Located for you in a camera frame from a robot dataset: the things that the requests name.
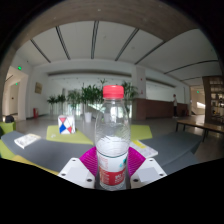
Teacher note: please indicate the green exit sign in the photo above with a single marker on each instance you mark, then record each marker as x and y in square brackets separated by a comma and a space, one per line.
[19, 68]

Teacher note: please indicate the group of potted green plants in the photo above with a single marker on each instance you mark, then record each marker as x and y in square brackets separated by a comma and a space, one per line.
[85, 96]

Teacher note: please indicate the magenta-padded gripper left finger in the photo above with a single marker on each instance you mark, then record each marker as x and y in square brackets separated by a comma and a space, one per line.
[77, 173]

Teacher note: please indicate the person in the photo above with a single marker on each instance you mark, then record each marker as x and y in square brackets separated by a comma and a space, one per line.
[174, 105]

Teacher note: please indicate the wooden shelf unit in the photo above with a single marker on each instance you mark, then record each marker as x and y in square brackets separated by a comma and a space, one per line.
[215, 100]

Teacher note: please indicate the red fire extinguisher cabinet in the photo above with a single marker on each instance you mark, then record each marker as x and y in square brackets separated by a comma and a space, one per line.
[35, 112]

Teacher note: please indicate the red blue white patterned box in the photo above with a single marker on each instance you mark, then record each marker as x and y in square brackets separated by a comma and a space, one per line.
[66, 124]

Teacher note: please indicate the colourful printed magazine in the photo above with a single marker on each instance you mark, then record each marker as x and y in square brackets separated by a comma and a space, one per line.
[27, 140]

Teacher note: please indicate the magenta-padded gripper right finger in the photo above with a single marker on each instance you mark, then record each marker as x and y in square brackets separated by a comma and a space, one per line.
[148, 172]

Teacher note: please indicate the red-capped clear water bottle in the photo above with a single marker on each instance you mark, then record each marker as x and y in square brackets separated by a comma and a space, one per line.
[112, 150]

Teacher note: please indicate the framed wall picture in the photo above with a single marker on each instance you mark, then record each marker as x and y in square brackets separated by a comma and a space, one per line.
[38, 87]

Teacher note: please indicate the long wooden bench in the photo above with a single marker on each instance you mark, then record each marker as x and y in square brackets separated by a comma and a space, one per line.
[200, 126]

